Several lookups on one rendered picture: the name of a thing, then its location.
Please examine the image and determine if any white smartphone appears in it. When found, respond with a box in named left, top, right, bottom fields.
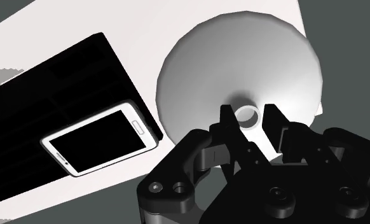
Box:
left=39, top=99, right=160, bottom=178

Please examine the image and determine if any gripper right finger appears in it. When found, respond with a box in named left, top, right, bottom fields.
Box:
left=261, top=104, right=370, bottom=201

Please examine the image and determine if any white table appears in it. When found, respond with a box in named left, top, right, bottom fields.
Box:
left=0, top=0, right=324, bottom=223

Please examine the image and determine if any black flat rectangular box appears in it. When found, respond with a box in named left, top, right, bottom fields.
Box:
left=0, top=32, right=164, bottom=207

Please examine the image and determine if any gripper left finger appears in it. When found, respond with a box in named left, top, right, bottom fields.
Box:
left=136, top=104, right=270, bottom=224

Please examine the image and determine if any white cone-shaped vase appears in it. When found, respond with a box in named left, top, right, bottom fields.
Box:
left=155, top=10, right=324, bottom=163

